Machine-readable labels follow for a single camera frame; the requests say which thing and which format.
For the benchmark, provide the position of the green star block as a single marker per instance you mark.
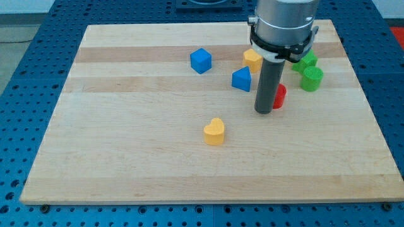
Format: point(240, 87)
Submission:
point(310, 59)

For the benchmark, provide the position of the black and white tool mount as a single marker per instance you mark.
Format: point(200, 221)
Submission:
point(292, 53)

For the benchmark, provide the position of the red circle block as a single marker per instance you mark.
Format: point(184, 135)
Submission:
point(280, 96)

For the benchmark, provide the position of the yellow heart block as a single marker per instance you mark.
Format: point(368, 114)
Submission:
point(214, 132)

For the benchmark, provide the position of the yellow hexagon block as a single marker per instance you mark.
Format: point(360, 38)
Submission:
point(253, 60)

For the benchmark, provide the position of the green circle block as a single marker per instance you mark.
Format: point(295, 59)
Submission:
point(311, 78)

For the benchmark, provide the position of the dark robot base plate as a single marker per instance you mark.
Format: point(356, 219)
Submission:
point(187, 5)

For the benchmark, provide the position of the wooden board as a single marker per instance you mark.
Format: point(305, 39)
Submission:
point(128, 126)

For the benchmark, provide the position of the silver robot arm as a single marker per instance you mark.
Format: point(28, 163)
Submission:
point(280, 31)

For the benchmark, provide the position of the blue cube block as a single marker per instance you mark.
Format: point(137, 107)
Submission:
point(201, 60)

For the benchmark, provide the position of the blue triangle block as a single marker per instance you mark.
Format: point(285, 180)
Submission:
point(241, 79)

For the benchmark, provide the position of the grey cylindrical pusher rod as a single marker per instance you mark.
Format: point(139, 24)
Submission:
point(269, 80)

